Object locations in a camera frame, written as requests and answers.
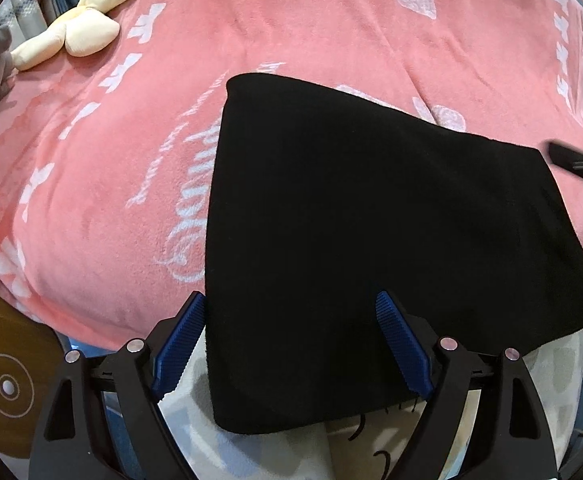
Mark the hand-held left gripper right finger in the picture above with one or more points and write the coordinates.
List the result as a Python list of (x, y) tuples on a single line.
[(404, 345)]

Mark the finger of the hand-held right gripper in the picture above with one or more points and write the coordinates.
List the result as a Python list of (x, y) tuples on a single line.
[(579, 165)]

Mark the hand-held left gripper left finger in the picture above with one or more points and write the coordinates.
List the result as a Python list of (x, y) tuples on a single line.
[(179, 345)]

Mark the black pants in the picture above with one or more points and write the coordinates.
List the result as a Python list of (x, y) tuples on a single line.
[(371, 235)]

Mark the beige printed cloth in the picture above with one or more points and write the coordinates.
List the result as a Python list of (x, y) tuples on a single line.
[(371, 452)]

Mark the wooden table with charger mark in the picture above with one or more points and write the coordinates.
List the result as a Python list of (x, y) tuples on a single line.
[(16, 340)]

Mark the pink printed blanket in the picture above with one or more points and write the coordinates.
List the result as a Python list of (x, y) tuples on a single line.
[(121, 160)]

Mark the cream flower plush toy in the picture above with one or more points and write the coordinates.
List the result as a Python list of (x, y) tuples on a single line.
[(88, 32)]

